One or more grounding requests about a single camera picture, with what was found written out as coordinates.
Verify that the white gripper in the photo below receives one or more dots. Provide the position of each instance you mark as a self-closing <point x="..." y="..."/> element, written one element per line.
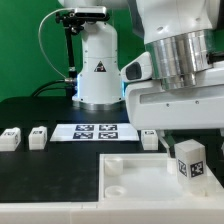
<point x="198" y="107"/>

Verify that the white square tabletop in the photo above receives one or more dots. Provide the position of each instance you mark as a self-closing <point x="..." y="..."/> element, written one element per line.
<point x="149" y="178"/>

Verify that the white sheet with tags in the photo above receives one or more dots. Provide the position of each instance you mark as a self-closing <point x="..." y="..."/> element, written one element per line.
<point x="94" y="132"/>

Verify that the white obstacle fence front wall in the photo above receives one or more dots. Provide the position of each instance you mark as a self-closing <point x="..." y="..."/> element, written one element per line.
<point x="71" y="213"/>

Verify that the black camera stand pole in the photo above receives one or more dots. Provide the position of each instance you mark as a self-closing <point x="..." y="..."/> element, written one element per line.
<point x="72" y="27"/>

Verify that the silver camera on stand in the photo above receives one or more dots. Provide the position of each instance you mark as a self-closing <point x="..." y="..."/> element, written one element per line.
<point x="93" y="13"/>

